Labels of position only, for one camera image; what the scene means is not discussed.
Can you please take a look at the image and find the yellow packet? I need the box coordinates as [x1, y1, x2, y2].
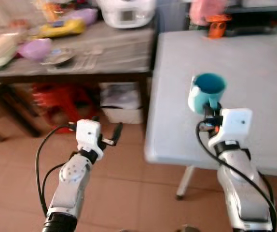
[37, 18, 87, 39]

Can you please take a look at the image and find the red plastic stool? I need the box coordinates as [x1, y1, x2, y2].
[31, 83, 99, 129]

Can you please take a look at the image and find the grey folding table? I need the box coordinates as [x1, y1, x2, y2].
[144, 29, 277, 201]

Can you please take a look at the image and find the dark wooden table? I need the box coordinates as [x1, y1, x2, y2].
[0, 19, 157, 142]

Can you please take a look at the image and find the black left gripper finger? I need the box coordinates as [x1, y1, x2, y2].
[111, 122, 124, 145]

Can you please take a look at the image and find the metal plate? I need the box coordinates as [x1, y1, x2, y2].
[39, 47, 76, 66]

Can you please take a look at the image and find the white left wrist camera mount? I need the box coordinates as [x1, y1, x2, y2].
[75, 119, 103, 153]

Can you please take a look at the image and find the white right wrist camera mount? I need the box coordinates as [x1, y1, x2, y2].
[208, 108, 253, 148]

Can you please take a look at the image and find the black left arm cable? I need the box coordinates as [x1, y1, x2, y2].
[35, 123, 77, 216]

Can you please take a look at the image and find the white rice cooker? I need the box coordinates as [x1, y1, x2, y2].
[96, 0, 157, 29]

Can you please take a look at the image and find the pink cloth item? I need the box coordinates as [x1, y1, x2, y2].
[189, 0, 226, 26]

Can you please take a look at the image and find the white storage box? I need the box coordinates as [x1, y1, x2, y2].
[99, 82, 144, 124]

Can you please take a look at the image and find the teal cup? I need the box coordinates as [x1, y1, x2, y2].
[187, 72, 227, 116]

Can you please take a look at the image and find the orange black device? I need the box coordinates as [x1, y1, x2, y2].
[207, 14, 232, 40]

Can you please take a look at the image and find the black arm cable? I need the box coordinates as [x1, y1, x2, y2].
[195, 121, 277, 230]
[35, 123, 77, 216]

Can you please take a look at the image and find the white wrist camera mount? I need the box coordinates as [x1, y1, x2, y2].
[75, 119, 103, 153]
[208, 108, 253, 148]

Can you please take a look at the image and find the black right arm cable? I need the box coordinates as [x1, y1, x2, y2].
[195, 121, 277, 230]

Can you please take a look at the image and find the orange packet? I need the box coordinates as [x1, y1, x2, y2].
[34, 0, 63, 23]

